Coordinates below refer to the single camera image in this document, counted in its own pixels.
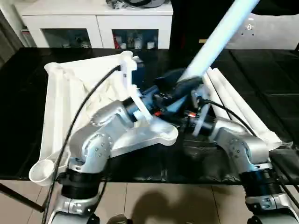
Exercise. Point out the grey helmet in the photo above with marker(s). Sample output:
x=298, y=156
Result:
x=158, y=2

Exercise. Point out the white plastic table top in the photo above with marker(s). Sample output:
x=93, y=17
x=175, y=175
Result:
x=63, y=105

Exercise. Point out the small white jar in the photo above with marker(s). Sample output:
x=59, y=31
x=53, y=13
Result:
x=123, y=45
x=150, y=45
x=138, y=43

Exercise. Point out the grey cushion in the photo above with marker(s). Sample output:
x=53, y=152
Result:
x=268, y=30

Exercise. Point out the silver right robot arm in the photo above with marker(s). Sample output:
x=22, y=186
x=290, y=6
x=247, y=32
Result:
x=245, y=149

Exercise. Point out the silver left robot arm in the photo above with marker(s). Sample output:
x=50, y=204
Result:
x=93, y=149

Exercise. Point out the white plastic table leg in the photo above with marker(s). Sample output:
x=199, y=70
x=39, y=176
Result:
x=234, y=93
x=216, y=93
x=217, y=39
x=225, y=93

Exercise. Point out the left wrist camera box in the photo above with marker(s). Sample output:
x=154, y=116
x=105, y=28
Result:
x=128, y=72

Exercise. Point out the black stand leg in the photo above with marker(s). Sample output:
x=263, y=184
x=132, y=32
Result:
x=21, y=197

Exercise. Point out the red box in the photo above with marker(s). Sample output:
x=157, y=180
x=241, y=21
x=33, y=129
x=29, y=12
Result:
x=116, y=40

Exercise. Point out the white sideboard with glass doors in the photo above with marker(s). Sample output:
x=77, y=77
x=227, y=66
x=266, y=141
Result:
x=93, y=21

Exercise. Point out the dark clutter pile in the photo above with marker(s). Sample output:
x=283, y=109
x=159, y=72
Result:
x=116, y=4

